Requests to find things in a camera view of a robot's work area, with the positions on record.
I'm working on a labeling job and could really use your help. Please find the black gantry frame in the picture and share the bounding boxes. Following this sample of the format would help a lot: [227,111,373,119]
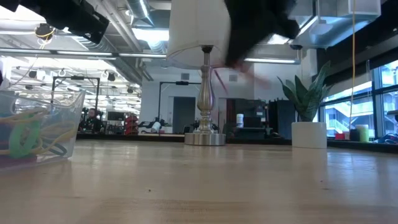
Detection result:
[158,80,203,131]
[51,75,101,119]

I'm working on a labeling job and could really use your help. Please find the thin yellow rubber band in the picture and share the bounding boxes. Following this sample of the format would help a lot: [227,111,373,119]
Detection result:
[0,109,48,156]
[39,126,78,150]

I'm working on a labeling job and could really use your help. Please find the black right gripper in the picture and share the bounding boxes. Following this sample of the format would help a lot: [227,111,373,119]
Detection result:
[224,0,300,68]

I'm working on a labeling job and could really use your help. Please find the red stacked bins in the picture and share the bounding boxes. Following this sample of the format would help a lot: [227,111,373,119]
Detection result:
[124,114,140,135]

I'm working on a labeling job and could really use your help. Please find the black aluminium table frame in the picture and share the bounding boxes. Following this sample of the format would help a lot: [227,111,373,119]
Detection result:
[76,133,398,154]

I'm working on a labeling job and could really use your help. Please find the person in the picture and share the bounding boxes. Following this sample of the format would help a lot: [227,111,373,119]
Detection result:
[79,107,106,133]

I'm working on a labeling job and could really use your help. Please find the long ceiling light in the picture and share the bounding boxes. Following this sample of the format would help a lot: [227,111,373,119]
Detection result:
[0,48,167,60]
[247,57,302,65]

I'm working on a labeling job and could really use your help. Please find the grey door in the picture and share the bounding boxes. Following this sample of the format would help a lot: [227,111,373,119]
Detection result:
[172,96,197,134]

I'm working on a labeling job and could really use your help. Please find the green cylinder container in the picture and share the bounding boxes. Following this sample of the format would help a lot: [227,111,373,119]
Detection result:
[355,124,370,143]

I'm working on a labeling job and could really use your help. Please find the thin red rubber band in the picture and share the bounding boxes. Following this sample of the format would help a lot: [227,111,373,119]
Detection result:
[211,60,271,95]

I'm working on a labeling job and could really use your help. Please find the table lamp white shade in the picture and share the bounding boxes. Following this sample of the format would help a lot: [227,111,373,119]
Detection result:
[166,0,233,146]

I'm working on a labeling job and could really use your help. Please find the black wide rubber band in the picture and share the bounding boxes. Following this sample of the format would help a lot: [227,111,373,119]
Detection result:
[42,141,68,156]

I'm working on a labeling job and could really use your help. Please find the snake plant white pot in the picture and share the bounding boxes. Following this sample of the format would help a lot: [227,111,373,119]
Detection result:
[277,60,335,149]

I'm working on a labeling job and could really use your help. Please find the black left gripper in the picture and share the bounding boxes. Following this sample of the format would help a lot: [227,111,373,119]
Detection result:
[29,0,110,44]

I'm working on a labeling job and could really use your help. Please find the silver ceiling duct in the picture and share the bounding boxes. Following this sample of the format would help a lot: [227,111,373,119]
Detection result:
[71,0,147,85]

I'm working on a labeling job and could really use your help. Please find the black round ceiling device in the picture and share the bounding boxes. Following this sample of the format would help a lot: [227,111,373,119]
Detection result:
[34,23,56,40]

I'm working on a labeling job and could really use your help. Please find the clear plastic bin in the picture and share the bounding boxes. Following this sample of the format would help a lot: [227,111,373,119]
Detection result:
[0,89,87,171]

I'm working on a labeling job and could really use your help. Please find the green wide rubber band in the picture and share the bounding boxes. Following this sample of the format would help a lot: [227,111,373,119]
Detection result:
[8,115,42,159]

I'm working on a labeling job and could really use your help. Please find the blue cloth item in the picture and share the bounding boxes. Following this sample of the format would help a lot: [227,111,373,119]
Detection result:
[373,133,398,144]

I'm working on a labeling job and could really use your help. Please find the large window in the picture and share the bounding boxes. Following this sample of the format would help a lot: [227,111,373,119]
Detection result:
[323,62,398,139]

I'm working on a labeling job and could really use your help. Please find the silver ventilation box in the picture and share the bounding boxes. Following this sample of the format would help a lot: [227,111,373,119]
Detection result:
[289,0,382,49]

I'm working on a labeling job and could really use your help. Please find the black cabinet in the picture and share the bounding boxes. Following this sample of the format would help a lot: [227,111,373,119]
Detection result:
[267,99,296,140]
[226,98,268,139]

